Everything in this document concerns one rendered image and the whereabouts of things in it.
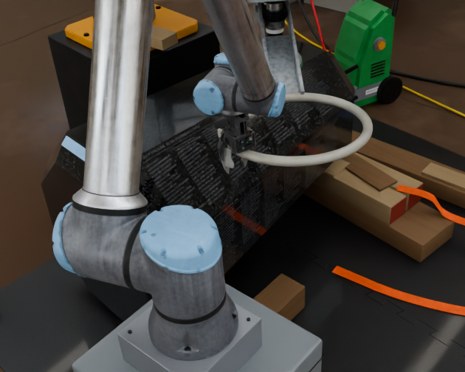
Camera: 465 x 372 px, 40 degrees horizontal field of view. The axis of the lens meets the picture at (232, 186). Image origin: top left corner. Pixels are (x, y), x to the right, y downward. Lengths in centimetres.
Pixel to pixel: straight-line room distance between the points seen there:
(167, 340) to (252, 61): 64
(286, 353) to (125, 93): 65
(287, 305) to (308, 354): 109
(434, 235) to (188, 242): 185
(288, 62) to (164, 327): 136
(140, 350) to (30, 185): 231
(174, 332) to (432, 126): 278
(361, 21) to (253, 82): 234
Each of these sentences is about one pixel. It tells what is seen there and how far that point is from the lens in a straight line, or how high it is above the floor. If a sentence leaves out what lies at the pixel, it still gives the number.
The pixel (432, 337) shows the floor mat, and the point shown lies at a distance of 263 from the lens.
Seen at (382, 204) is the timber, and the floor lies 21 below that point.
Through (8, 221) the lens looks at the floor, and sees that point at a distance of 338.
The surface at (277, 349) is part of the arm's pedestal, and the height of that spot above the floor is 85.
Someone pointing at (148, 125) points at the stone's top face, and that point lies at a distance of 233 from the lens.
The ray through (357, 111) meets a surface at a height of 91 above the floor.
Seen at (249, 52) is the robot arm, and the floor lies 137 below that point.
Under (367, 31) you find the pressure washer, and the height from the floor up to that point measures 48.
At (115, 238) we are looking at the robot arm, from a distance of 126.
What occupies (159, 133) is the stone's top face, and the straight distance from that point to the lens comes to 227.
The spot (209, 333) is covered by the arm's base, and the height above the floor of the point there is 99.
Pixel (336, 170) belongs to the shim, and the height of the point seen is 23.
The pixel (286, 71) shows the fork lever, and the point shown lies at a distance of 238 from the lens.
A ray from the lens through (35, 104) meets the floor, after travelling 436.
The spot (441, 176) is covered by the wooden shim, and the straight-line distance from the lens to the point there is 326.
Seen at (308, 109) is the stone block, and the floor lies 68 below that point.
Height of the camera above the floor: 199
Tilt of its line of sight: 37 degrees down
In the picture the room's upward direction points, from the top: 4 degrees counter-clockwise
